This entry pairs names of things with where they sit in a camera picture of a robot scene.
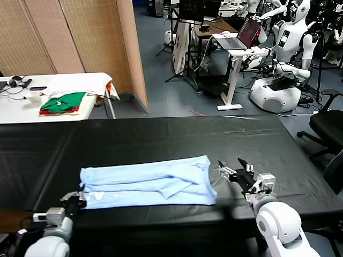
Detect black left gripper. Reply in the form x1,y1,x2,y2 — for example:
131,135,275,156
59,189,88,217

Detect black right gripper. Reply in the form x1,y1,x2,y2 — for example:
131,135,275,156
218,157,258,193

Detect light blue t-shirt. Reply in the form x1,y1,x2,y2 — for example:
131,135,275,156
79,155,218,209

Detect brown wooden table corner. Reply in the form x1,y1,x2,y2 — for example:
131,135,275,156
0,210,35,233

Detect black table cover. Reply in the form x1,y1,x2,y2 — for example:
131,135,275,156
0,115,343,235

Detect red folded shirt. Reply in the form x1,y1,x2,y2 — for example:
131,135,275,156
39,103,81,116

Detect white standing desk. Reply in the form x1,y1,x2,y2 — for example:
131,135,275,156
211,33,265,112

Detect green folded shirt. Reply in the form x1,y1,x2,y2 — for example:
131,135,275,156
40,92,86,113

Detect black office chair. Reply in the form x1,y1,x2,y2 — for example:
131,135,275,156
296,88,343,158

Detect dark grey chair back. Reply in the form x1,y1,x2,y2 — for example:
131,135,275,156
323,149,343,195

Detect white side table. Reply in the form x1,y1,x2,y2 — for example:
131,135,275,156
0,72,116,124

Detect white paper cup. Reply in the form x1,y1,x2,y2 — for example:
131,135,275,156
28,91,42,108

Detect white table with cloth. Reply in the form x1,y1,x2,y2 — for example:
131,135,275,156
42,73,121,101

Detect orange cloth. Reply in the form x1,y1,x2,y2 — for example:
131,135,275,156
95,82,113,105

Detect black tripod stand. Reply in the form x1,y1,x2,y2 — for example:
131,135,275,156
165,22,202,93

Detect grey open laptop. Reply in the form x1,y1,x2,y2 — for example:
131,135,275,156
219,18,262,50

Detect black headphones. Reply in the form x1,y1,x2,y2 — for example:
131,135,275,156
8,76,25,88

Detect white leaning board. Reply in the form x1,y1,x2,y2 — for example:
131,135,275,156
171,21,193,75

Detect white humanoid robot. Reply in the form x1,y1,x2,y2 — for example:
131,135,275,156
249,0,319,113

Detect brown wooden desk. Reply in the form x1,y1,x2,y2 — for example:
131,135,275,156
194,18,247,81

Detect black light stand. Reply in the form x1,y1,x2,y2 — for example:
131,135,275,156
155,5,179,57

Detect wooden folding screen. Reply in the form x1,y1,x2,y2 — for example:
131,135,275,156
0,0,149,115

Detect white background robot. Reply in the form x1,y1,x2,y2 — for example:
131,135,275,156
235,0,287,21

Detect black monitor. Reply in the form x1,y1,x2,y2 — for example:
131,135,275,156
178,0,206,24

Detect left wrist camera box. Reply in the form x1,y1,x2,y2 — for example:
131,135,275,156
32,207,66,223

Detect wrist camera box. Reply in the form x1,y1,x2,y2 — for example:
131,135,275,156
251,173,277,192
32,207,66,223

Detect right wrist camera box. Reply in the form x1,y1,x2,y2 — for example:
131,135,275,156
251,173,277,192

